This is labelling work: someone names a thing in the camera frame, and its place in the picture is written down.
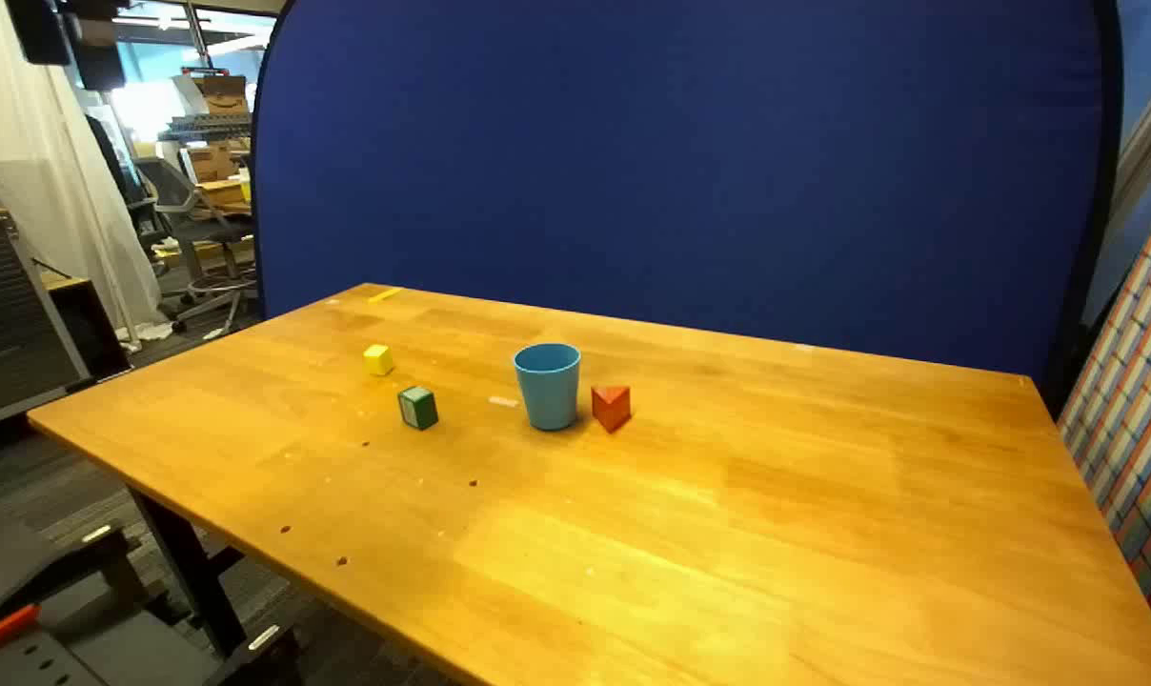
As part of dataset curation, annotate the blue round backdrop screen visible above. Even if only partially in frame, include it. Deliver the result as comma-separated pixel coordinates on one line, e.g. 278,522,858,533
247,0,1126,415

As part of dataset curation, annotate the black hanging speaker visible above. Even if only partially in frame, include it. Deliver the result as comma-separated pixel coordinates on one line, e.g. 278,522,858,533
5,0,130,94

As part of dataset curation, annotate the orange handled tool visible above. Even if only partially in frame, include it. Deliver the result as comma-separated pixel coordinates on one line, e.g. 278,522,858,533
0,603,40,658

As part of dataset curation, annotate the colourful checkered panel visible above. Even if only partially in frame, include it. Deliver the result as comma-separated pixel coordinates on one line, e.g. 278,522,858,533
1057,169,1151,674

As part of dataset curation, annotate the black equipment case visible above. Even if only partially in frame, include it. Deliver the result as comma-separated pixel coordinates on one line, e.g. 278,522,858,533
0,205,92,435

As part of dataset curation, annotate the white curtain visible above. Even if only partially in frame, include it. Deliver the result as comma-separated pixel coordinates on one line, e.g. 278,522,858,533
0,0,176,349

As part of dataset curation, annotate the green cube block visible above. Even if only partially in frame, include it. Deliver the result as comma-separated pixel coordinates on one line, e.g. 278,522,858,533
397,384,443,435

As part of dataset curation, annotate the red wedge block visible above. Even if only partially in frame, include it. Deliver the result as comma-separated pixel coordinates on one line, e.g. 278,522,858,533
586,379,636,437

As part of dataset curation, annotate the blue plastic cup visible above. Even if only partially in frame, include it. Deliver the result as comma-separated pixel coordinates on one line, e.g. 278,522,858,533
509,340,586,435

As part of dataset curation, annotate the cluttered storage shelf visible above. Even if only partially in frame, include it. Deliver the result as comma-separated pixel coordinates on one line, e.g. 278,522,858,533
133,63,263,336

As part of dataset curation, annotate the black table leg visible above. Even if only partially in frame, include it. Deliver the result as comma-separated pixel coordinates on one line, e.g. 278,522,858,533
125,485,255,661

